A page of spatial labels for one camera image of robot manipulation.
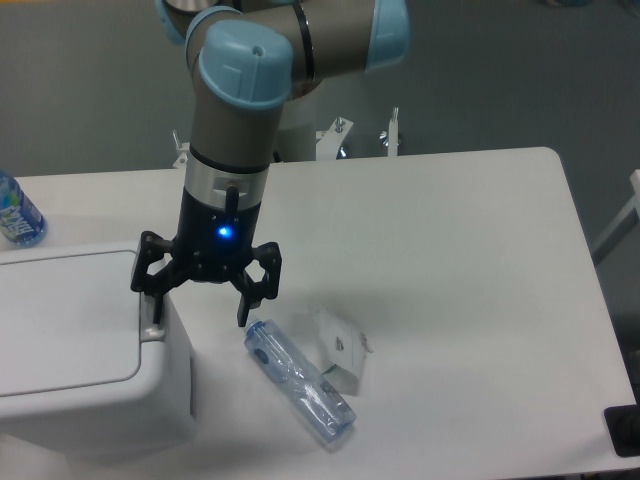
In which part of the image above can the crumpled white paper wrapper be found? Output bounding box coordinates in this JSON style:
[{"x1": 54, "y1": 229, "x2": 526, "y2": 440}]
[{"x1": 310, "y1": 306, "x2": 373, "y2": 396}]

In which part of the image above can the blue labelled water bottle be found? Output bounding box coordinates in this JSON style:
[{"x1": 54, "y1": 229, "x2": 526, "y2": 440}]
[{"x1": 1, "y1": 171, "x2": 47, "y2": 248}]

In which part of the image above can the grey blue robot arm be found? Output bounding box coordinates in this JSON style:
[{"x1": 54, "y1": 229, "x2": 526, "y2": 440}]
[{"x1": 131, "y1": 1, "x2": 410, "y2": 324}]

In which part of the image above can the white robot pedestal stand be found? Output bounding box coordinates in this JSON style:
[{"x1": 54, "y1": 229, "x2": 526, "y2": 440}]
[{"x1": 172, "y1": 94, "x2": 402, "y2": 170}]

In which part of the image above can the clear empty plastic bottle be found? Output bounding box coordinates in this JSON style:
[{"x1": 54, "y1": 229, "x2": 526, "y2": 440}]
[{"x1": 244, "y1": 320, "x2": 356, "y2": 443}]

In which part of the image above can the black table clamp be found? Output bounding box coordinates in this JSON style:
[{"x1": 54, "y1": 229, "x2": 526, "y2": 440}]
[{"x1": 604, "y1": 404, "x2": 639, "y2": 458}]

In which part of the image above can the white frame at right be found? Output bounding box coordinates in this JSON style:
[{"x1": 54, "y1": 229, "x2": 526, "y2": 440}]
[{"x1": 591, "y1": 169, "x2": 639, "y2": 266}]

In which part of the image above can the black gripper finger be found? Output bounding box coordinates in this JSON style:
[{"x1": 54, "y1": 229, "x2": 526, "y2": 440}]
[
  {"x1": 229, "y1": 242, "x2": 282, "y2": 327},
  {"x1": 130, "y1": 231, "x2": 194, "y2": 323}
]

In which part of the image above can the white plastic trash can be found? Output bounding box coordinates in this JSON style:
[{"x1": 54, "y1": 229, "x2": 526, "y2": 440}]
[{"x1": 1, "y1": 242, "x2": 197, "y2": 456}]

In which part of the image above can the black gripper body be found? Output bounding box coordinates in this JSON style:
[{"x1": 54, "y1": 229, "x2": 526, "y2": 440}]
[{"x1": 170, "y1": 192, "x2": 260, "y2": 284}]

